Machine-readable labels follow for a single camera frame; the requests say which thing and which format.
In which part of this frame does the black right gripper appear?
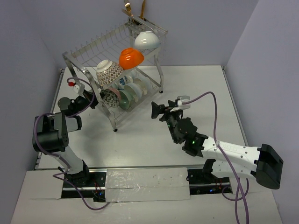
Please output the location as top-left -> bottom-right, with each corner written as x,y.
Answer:
151,100 -> 184,143

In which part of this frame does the white bowl front stack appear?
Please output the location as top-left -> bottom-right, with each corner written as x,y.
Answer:
133,77 -> 151,95

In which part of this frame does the white bowl orange stack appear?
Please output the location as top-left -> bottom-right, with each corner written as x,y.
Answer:
124,83 -> 142,103

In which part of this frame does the mint bowl gold rim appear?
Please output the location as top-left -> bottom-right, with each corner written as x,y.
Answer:
119,90 -> 133,110

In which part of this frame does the brown lattice pattern bowl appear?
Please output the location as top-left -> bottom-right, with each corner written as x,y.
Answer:
96,59 -> 123,86

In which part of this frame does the blue floral bowl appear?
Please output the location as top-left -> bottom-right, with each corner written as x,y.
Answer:
118,77 -> 127,90

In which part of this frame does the white orange bottom bowl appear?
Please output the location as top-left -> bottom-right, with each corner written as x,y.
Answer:
119,48 -> 144,70

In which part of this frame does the white bowl brown pattern stack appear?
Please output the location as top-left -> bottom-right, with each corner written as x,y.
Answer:
134,31 -> 160,50

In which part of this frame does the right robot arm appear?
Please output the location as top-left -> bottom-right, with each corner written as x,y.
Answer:
151,101 -> 284,189

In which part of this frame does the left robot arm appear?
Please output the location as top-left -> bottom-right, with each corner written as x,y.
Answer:
32,90 -> 98,188

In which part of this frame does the stainless steel dish rack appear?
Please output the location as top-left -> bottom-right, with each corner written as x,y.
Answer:
57,15 -> 167,131

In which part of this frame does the taped white cover sheet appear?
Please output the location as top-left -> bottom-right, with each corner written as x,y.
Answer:
105,168 -> 190,202

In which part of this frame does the perforated steel cutlery holder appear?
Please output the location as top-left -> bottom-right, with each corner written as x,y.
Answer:
127,18 -> 151,38

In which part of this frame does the gold knife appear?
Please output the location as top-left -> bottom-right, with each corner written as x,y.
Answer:
140,0 -> 146,19

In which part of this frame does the gold fork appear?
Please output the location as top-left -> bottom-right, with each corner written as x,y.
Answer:
124,0 -> 131,12

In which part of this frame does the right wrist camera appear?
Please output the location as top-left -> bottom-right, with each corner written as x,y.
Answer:
169,95 -> 191,112

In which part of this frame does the black mounting rail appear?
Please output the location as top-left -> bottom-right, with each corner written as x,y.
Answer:
61,167 -> 232,202

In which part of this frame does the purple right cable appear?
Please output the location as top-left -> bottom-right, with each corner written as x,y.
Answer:
186,91 -> 250,224

